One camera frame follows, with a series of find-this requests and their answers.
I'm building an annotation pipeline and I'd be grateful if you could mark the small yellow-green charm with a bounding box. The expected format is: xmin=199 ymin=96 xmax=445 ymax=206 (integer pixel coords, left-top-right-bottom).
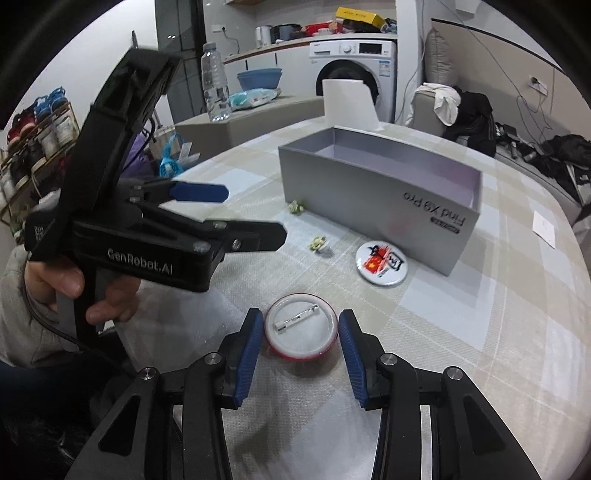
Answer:
xmin=308 ymin=236 xmax=328 ymax=254

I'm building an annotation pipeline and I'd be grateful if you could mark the red rim pin badge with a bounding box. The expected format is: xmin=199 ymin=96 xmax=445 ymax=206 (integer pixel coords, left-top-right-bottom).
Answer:
xmin=264 ymin=293 xmax=339 ymax=361

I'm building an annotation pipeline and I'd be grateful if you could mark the white red pin badge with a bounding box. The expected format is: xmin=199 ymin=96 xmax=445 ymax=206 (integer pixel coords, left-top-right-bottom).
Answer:
xmin=356 ymin=241 xmax=409 ymax=287

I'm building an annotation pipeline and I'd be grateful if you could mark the person's left hand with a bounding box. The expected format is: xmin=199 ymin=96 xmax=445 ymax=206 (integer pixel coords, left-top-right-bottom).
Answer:
xmin=24 ymin=260 xmax=141 ymax=324

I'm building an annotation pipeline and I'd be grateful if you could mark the purple bag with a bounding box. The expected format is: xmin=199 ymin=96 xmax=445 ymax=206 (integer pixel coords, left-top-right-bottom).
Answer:
xmin=120 ymin=133 xmax=155 ymax=179

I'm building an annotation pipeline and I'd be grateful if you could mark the blue shopping bag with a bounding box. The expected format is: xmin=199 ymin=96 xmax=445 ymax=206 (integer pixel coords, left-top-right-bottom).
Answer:
xmin=158 ymin=134 xmax=200 ymax=178

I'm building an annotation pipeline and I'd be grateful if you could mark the grey side cabinet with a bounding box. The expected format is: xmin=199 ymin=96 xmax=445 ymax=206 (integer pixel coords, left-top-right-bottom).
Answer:
xmin=175 ymin=96 xmax=325 ymax=161

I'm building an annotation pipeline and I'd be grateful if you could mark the shoe rack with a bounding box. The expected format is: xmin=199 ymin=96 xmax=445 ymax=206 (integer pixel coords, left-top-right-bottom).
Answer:
xmin=1 ymin=86 xmax=80 ymax=232

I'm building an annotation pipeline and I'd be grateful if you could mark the checkered tablecloth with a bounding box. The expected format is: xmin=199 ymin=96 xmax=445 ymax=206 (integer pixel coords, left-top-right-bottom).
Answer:
xmin=117 ymin=118 xmax=590 ymax=479

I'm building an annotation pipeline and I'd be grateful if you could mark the wet wipes pack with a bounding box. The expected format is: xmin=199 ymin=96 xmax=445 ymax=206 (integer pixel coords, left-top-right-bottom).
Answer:
xmin=229 ymin=88 xmax=281 ymax=111

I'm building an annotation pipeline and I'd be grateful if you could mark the clear water bottle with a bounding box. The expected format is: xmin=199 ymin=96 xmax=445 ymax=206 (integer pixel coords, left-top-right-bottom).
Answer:
xmin=201 ymin=42 xmax=231 ymax=122

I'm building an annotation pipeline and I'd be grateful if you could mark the blue plastic basin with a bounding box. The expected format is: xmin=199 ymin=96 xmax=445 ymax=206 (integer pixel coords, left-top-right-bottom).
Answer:
xmin=238 ymin=68 xmax=283 ymax=91

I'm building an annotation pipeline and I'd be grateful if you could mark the white paper roll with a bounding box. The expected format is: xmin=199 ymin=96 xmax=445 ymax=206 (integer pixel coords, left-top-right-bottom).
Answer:
xmin=322 ymin=79 xmax=383 ymax=132

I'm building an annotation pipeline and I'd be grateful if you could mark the grey phone box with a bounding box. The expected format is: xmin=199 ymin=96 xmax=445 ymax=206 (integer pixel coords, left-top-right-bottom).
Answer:
xmin=279 ymin=127 xmax=482 ymax=275

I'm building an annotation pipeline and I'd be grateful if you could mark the white kettle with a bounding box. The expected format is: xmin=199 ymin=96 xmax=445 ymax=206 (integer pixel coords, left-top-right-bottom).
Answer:
xmin=256 ymin=25 xmax=273 ymax=49

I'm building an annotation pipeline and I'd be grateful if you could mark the white washing machine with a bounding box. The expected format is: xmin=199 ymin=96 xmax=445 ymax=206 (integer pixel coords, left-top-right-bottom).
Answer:
xmin=308 ymin=38 xmax=398 ymax=123

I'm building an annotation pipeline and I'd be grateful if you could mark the white paper slip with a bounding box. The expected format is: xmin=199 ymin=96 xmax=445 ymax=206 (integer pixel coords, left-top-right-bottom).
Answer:
xmin=532 ymin=211 xmax=556 ymax=249

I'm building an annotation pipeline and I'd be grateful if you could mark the grey sofa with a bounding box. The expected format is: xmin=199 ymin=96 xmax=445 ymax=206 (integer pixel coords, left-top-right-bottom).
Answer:
xmin=410 ymin=27 xmax=591 ymax=222

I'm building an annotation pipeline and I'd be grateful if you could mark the yellow box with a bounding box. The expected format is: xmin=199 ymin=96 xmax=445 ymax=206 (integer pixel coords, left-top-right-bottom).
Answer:
xmin=335 ymin=7 xmax=386 ymax=29

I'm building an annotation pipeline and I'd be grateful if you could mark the white garment on sofa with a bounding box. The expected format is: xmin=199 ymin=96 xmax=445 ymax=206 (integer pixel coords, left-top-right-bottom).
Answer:
xmin=415 ymin=82 xmax=462 ymax=127

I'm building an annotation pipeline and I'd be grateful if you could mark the black clothes pile left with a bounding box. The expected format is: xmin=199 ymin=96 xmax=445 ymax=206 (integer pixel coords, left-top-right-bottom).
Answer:
xmin=443 ymin=86 xmax=496 ymax=158

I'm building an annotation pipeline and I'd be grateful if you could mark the grey pillow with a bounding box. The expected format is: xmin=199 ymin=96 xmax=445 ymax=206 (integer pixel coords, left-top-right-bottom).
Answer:
xmin=424 ymin=28 xmax=460 ymax=87

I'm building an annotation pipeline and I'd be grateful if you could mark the black jacket pile right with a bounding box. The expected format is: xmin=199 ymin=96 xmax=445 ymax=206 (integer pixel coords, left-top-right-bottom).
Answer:
xmin=542 ymin=134 xmax=591 ymax=185

